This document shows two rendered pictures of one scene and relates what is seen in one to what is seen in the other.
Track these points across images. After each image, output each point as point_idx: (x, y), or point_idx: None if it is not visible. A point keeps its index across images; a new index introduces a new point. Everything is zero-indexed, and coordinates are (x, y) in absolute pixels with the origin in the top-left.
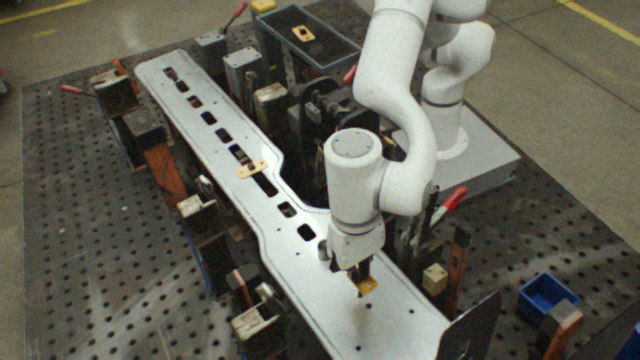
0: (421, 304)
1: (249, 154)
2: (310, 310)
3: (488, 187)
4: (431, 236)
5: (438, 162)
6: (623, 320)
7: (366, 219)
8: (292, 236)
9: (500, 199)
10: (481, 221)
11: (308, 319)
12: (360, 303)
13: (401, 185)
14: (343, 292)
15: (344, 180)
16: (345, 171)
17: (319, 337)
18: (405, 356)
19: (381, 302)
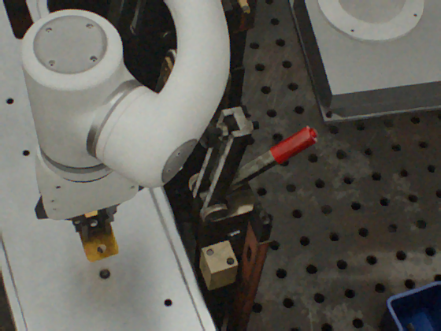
0: (187, 295)
1: None
2: (10, 254)
3: (427, 106)
4: (243, 191)
5: (353, 41)
6: None
7: (84, 165)
8: (28, 120)
9: (439, 133)
10: (390, 162)
11: (2, 268)
12: (93, 265)
13: (132, 138)
14: (73, 239)
15: (42, 102)
16: (42, 90)
17: (9, 301)
18: None
19: (127, 274)
